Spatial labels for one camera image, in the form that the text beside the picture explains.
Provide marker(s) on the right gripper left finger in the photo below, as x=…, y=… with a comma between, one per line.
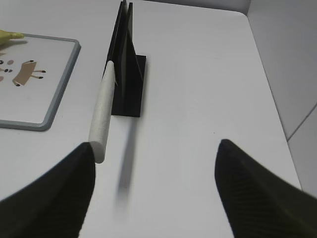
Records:
x=54, y=205

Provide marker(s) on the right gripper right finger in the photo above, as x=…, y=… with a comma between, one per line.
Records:
x=259, y=204

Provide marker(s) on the white-handled kitchen knife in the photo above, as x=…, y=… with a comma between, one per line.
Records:
x=102, y=112

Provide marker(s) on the yellow plastic banana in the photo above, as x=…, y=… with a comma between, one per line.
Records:
x=8, y=39

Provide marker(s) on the grey-rimmed deer cutting board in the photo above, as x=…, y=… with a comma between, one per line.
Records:
x=34, y=73

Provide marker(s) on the black knife stand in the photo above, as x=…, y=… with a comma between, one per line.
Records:
x=129, y=67

